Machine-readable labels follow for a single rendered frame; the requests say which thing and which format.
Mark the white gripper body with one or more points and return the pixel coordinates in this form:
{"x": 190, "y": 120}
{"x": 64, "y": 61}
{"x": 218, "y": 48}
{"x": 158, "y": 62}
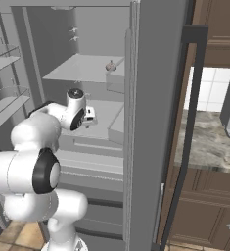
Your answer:
{"x": 91, "y": 122}

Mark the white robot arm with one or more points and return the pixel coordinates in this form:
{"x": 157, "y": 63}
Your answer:
{"x": 25, "y": 170}

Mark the glass fridge shelf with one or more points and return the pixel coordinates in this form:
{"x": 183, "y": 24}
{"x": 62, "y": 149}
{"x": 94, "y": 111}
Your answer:
{"x": 83, "y": 68}
{"x": 105, "y": 117}

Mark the garlic bulb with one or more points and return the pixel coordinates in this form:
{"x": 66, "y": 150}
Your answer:
{"x": 110, "y": 66}

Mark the grey fridge crisper drawer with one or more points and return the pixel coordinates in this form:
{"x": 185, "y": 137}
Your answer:
{"x": 93, "y": 163}

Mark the clear door bin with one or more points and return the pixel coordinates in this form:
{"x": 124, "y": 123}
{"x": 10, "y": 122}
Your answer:
{"x": 7, "y": 108}
{"x": 2, "y": 60}

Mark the grey fridge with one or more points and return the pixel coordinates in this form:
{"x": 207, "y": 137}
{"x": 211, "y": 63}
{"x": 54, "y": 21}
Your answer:
{"x": 54, "y": 39}

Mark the grey freezer drawer front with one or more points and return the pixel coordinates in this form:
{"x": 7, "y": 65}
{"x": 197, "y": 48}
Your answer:
{"x": 101, "y": 219}

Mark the brown base cupboard door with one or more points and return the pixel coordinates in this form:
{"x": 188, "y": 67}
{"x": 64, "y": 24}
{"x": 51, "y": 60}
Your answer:
{"x": 204, "y": 209}

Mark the brown wall cupboard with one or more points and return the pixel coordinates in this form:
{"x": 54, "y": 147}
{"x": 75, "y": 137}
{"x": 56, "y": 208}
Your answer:
{"x": 220, "y": 29}

